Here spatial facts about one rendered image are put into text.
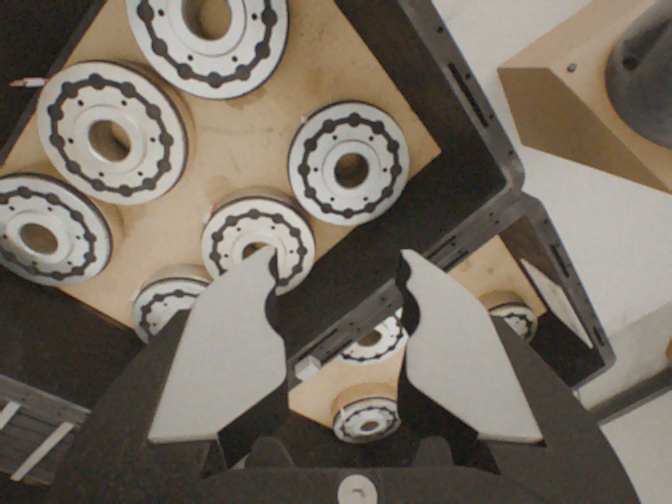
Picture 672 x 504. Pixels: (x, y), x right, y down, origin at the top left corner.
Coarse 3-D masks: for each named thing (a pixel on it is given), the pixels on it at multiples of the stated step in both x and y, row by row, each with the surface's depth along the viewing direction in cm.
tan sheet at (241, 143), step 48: (288, 0) 22; (96, 48) 21; (288, 48) 23; (336, 48) 24; (192, 96) 24; (288, 96) 25; (336, 96) 25; (384, 96) 26; (240, 144) 26; (432, 144) 29; (192, 192) 28; (288, 192) 29; (144, 240) 29; (192, 240) 30; (336, 240) 32; (96, 288) 31
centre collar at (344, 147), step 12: (336, 144) 24; (348, 144) 24; (360, 144) 24; (324, 156) 25; (336, 156) 24; (372, 156) 25; (324, 168) 25; (372, 168) 25; (324, 180) 25; (336, 180) 25; (372, 180) 26; (336, 192) 26; (348, 192) 26; (360, 192) 26
